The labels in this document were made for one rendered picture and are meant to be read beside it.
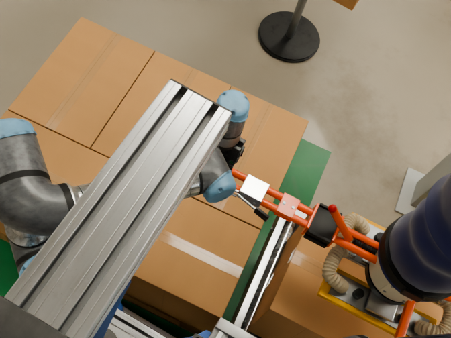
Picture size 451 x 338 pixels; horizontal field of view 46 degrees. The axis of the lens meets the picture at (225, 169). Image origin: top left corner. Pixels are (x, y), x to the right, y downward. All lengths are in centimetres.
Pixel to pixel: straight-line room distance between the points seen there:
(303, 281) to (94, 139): 110
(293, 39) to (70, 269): 299
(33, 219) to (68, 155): 132
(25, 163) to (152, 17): 251
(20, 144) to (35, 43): 233
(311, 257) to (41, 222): 102
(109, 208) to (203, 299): 152
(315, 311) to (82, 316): 125
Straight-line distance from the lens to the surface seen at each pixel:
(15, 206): 100
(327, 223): 149
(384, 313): 158
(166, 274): 210
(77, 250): 57
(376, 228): 168
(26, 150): 104
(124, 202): 59
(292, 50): 339
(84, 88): 247
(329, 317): 175
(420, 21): 396
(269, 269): 215
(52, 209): 99
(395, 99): 346
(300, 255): 177
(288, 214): 147
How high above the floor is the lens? 257
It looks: 63 degrees down
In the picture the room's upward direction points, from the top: 18 degrees clockwise
